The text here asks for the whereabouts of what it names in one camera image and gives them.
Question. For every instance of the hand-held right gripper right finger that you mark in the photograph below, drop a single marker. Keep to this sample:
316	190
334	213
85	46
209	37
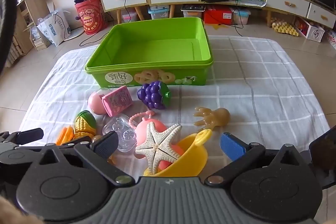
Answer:
232	146

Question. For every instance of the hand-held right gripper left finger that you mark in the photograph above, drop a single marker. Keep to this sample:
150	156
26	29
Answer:
105	144

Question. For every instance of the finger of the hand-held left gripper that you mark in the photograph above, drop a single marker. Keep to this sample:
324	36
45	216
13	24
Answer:
29	134

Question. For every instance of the clear plastic shell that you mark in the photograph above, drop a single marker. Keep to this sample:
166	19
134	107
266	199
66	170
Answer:
123	132

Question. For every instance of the yellow toy corn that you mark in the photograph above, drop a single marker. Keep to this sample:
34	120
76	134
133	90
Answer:
84	127

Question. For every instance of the tan toy octopus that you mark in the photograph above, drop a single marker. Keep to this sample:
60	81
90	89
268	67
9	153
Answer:
220	117

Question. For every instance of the orange toy fruit slice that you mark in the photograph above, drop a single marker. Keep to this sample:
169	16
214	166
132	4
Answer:
65	136

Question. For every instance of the yellow toy pot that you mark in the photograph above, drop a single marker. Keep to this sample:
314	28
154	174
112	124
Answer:
194	158

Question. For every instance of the pink capsule ball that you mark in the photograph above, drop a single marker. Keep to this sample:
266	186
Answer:
95	104

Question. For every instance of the pink handheld fan toy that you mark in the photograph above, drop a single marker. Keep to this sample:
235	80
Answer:
118	102

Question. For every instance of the pink toy pig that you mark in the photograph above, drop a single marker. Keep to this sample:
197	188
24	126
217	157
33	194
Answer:
155	129

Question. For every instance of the white starfish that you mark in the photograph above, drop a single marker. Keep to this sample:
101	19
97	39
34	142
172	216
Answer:
157	145

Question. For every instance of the purple toy grapes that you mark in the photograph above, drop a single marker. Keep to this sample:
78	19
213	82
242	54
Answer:
152	95

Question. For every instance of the green plastic box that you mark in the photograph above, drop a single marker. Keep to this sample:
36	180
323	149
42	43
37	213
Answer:
157	48

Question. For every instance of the brown toy nut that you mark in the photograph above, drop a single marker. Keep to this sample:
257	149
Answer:
96	138

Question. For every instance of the grey checked tablecloth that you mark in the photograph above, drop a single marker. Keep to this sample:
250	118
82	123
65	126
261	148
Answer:
262	98

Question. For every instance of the tan fuzzy sleeve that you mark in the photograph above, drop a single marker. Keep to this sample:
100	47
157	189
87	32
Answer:
13	213

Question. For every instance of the dark flat screen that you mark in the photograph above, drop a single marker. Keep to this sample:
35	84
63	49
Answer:
325	150

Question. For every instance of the white shopping bag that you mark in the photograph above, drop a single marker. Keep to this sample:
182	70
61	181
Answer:
52	29

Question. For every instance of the white round floor stand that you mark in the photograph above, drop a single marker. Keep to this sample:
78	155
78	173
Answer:
74	33

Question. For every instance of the red printed bag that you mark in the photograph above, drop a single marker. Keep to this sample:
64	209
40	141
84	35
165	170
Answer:
90	18

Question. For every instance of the clear storage box pink contents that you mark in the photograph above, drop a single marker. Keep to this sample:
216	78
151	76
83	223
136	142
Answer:
129	16

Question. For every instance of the yellow foam egg tray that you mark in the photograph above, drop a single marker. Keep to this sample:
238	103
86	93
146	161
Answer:
284	27

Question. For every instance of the red flat box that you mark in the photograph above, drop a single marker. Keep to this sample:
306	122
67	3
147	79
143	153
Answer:
218	16

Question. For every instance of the wooden bookshelf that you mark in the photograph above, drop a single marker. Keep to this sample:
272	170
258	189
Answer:
36	3

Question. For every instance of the dark blurred cloth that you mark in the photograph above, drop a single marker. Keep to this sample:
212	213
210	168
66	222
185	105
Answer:
6	3

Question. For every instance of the white and red carton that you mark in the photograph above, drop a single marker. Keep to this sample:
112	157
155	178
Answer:
311	31

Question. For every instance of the clear storage box dark lid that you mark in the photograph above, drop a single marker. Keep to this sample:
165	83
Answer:
193	11

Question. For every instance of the clear storage box blue lid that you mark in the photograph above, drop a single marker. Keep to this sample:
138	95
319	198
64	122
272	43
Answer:
158	12

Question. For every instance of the white printed carton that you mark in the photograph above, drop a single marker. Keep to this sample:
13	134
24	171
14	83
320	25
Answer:
332	39

